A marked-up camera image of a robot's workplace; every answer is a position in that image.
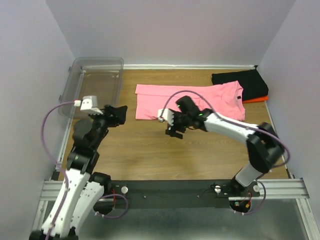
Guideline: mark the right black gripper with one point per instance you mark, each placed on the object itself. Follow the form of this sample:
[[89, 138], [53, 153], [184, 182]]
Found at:
[[172, 130]]

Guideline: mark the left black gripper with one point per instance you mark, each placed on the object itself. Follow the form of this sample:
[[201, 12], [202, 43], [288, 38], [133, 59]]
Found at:
[[119, 114]]

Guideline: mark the clear plastic bin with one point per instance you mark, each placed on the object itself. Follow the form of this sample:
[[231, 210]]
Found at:
[[95, 76]]

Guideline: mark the pink t shirt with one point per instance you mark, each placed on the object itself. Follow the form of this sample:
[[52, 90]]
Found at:
[[226, 99]]

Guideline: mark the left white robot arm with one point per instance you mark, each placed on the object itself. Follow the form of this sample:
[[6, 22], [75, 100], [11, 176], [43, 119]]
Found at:
[[82, 187]]

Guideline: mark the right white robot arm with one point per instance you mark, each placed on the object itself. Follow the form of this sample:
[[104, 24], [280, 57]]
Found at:
[[264, 148]]

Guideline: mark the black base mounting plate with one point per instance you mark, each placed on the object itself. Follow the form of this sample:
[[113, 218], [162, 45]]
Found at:
[[176, 194]]

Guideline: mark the black folded t shirt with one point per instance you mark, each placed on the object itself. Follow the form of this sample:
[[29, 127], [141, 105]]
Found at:
[[250, 80]]

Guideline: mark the orange folded t shirt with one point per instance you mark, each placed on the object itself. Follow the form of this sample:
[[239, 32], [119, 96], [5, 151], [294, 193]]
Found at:
[[256, 100]]

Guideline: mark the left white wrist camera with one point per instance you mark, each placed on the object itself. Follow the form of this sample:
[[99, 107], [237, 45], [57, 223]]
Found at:
[[88, 105]]

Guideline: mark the back aluminium table rail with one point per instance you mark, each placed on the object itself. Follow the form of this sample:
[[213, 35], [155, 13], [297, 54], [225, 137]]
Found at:
[[186, 67]]

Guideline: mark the aluminium frame rail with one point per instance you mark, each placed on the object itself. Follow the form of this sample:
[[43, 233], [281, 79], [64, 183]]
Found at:
[[272, 215]]

